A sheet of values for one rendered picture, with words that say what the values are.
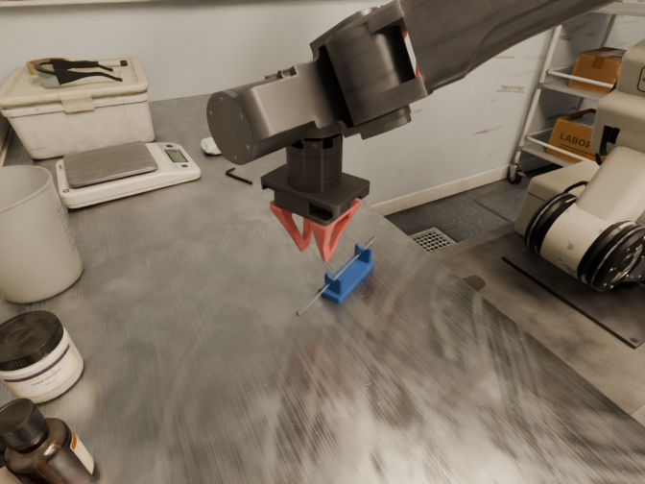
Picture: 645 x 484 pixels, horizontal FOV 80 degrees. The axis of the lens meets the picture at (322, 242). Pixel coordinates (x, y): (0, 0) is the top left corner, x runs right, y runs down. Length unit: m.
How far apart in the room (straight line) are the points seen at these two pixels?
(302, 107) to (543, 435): 0.38
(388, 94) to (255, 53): 1.24
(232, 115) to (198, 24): 1.16
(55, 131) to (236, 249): 0.59
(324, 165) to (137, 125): 0.76
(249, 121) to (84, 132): 0.81
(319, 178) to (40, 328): 0.32
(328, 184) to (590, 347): 0.91
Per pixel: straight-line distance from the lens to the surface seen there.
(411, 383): 0.46
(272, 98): 0.30
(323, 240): 0.40
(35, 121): 1.08
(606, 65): 2.48
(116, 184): 0.83
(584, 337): 1.19
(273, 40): 1.54
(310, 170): 0.37
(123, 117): 1.07
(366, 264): 0.58
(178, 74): 1.46
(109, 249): 0.71
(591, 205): 1.08
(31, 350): 0.48
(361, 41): 0.31
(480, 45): 0.30
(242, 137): 0.31
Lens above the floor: 1.12
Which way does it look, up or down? 36 degrees down
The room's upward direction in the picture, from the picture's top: straight up
